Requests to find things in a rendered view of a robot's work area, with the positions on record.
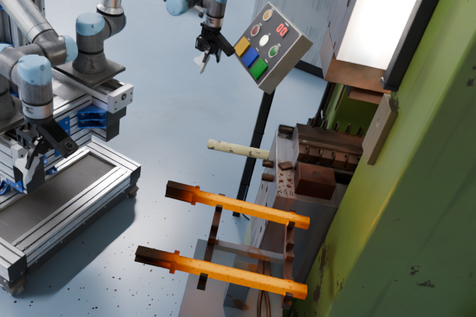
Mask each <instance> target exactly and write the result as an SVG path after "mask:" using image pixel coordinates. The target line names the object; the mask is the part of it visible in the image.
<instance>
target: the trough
mask: <svg viewBox="0 0 476 317"><path fill-rule="evenodd" d="M299 141H306V142H309V143H313V144H319V145H323V146H330V147H334V148H338V149H344V150H348V151H355V152H358V153H363V148H362V147H358V146H351V145H348V144H341V143H337V142H331V141H327V140H323V139H316V138H312V137H306V136H302V135H299V136H298V142H299Z"/></svg>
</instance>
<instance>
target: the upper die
mask: <svg viewBox="0 0 476 317"><path fill-rule="evenodd" d="M319 55H320V59H321V64H322V71H323V76H324V80H325V81H330V82H334V83H340V84H343V85H347V86H354V87H358V88H364V89H368V90H372V91H378V92H382V93H388V94H390V92H391V91H389V90H385V89H383V88H382V85H381V83H380V79H381V77H383V76H384V74H385V71H386V69H380V68H376V67H370V66H366V65H362V64H356V63H352V62H346V61H342V60H338V59H336V57H335V54H334V48H333V44H332V39H331V35H330V32H329V26H327V30H326V33H325V35H324V39H323V41H322V46H321V48H320V51H319Z"/></svg>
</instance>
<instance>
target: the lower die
mask: <svg viewBox="0 0 476 317"><path fill-rule="evenodd" d="M347 134H348V133H346V132H340V131H338V132H337V133H336V130H332V129H326V130H324V128H321V127H314V128H312V126H311V125H304V124H300V123H296V125H295V129H294V131H293V135H292V145H293V170H295V171H296V169H297V168H296V167H295V164H296V161H297V160H300V161H303V160H304V159H305V156H306V153H307V150H306V147H307V146H309V147H310V152H309V155H308V157H307V162H311V163H317V161H318V159H319V156H320V152H319V149H323V154H322V158H321V161H320V164H322V165H326V166H329V165H330V164H331V162H332V159H333V157H334V155H332V152H333V151H335V152H336V158H335V161H334V163H333V167H337V168H343V166H344V164H345V162H346V157H344V156H345V154H349V160H348V163H347V166H346V169H347V170H351V171H355V170H356V168H357V166H358V163H359V161H360V159H359V160H358V159H357V158H358V157H359V156H362V155H363V153H358V152H355V151H348V150H344V149H338V148H334V147H330V146H323V145H319V144H313V143H309V142H302V141H299V142H298V136H299V135H302V136H306V137H312V138H316V139H323V140H327V141H331V142H337V143H341V144H348V145H351V146H358V147H362V143H363V140H364V138H365V137H364V136H361V137H359V136H360V135H357V134H350V135H347ZM362 148H363V147H362ZM335 178H338V179H342V180H349V181H351V179H348V178H341V177H337V176H335Z"/></svg>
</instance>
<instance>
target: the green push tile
mask: <svg viewBox="0 0 476 317"><path fill-rule="evenodd" d="M267 68H268V65H267V63H265V61H264V60H263V59H262V58H260V59H259V60H258V61H257V63H255V65H254V66H253V67H252V68H251V70H250V72H251V73H252V74H253V76H254V78H255V79H256V80H258V79H259V78H260V76H261V75H262V74H263V73H264V72H265V70H267Z"/></svg>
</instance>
